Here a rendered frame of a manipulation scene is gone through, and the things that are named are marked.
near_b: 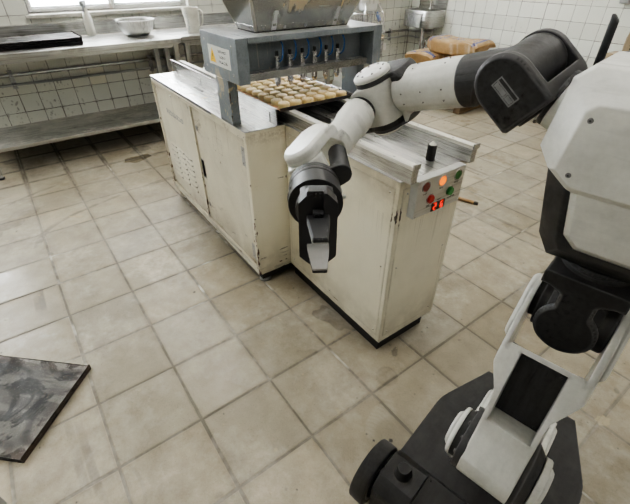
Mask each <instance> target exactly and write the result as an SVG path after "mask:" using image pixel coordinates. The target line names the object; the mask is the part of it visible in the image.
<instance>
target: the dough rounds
mask: <svg viewBox="0 0 630 504"><path fill-rule="evenodd" d="M293 78H294V81H293V84H292V85H290V84H289V82H288V76H286V77H281V85H280V87H277V86H276V83H275V78H273V79H267V80H260V81H254V82H251V84H250V85H244V86H239V85H237V89H238V91H240V92H242V93H244V94H246V95H249V96H251V97H253V98H255V99H257V100H259V101H262V102H264V103H266V104H268V105H270V106H272V107H274V108H277V110H279V111H280V108H285V107H290V106H295V105H300V104H305V103H310V102H315V101H320V100H325V99H330V98H335V97H340V96H345V95H347V94H346V93H347V92H346V91H344V90H339V89H338V88H331V86H328V85H324V84H323V83H317V81H311V80H310V79H305V82H304V83H302V82H301V80H300V76H298V75H293Z"/></svg>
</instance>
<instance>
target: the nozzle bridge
mask: <svg viewBox="0 0 630 504"><path fill-rule="evenodd" d="M382 26H383V25H382V24H376V23H369V22H362V21H355V20H349V22H348V24H347V25H337V26H326V27H315V28H304V29H294V30H283V31H272V32H262V33H253V32H249V31H245V30H241V29H238V28H237V27H236V26H230V27H218V28H205V29H199V32H200V38H201V45H202V51H203V58H204V65H205V70H206V71H207V72H210V73H212V74H214V75H216V83H217V90H218V98H219V105H220V112H221V119H223V120H224V121H226V122H228V123H229V124H231V125H233V126H235V125H240V124H241V116H240V107H239V98H238V89H237V85H239V86H244V85H250V84H251V82H254V81H260V80H267V79H273V78H279V77H286V76H292V75H298V74H305V73H311V72H317V71H324V70H330V69H336V68H342V90H345V91H348V92H351V93H354V92H355V91H356V90H357V89H356V86H355V83H354V78H355V76H356V75H357V74H358V73H359V72H360V71H361V70H363V69H364V64H370V65H372V64H375V63H378V62H379V60H380V48H381V37H382ZM341 34H343V35H344V37H345V48H344V51H343V53H341V54H340V57H339V61H336V60H335V48H336V43H339V48H340V52H341V51H342V50H343V45H344V39H343V36H342V35H341ZM331 35H332V37H333V40H334V47H333V52H332V54H331V55H330V56H328V62H324V47H325V45H326V44H327V45H328V53H330V52H331V50H332V38H331V37H330V36H331ZM318 37H320V38H321V41H322V51H321V54H320V56H319V57H317V63H316V64H312V51H313V46H316V51H317V55H318V54H319V52H320V40H319V38H318ZM306 38H308V40H309V44H310V50H309V55H308V57H307V58H306V59H305V65H304V66H301V65H300V52H301V47H303V48H304V53H305V57H306V56H307V53H308V42H307V40H306ZM293 39H295V41H296V44H297V55H296V58H295V59H294V60H293V64H292V65H293V67H288V62H287V54H288V49H291V54H292V58H294V56H295V43H294V41H293ZM280 41H282V43H283V47H284V55H283V60H282V61H281V62H280V69H275V62H274V56H275V51H276V50H277V51H278V55H279V58H280V60H281V57H282V45H281V42H280Z"/></svg>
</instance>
